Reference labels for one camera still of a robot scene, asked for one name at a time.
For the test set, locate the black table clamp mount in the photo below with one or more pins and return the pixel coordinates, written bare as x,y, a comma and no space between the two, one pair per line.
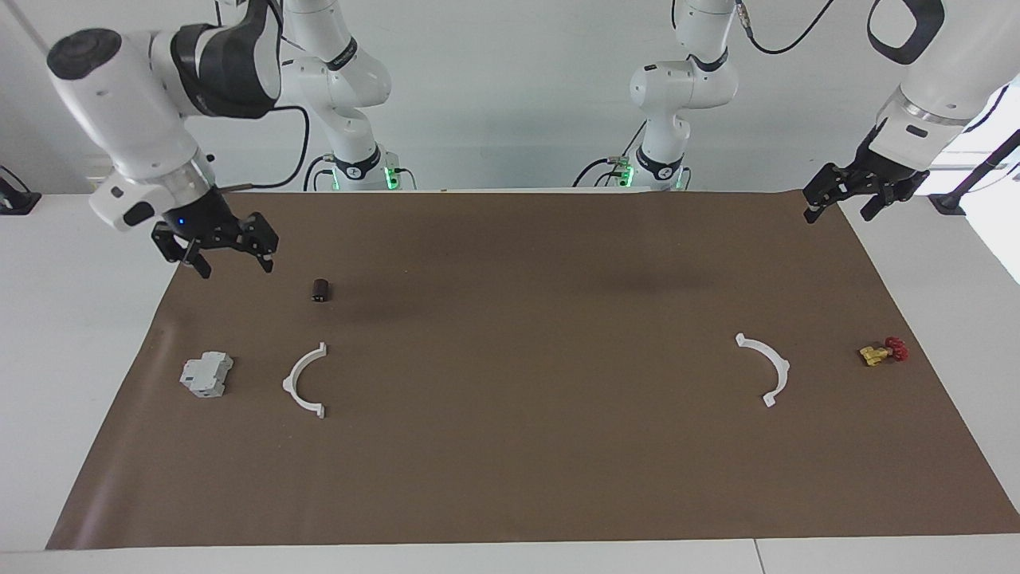
17,199

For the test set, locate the grey circuit breaker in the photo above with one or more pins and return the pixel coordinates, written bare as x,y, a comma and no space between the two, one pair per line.
205,376

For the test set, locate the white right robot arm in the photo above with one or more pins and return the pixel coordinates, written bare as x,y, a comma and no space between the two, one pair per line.
127,104

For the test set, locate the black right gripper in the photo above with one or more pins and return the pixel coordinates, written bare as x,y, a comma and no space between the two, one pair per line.
209,223

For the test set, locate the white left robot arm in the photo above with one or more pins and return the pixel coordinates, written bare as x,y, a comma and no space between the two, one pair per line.
932,88

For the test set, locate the dark brown small cylinder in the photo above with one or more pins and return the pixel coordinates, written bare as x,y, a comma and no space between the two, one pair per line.
320,290

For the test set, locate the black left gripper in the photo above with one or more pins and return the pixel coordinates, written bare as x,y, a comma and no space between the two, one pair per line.
872,174

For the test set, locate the black camera stand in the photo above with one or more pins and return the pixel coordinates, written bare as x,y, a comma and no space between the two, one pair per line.
976,171

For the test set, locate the brown table mat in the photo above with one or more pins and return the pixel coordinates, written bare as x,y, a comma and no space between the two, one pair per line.
510,446

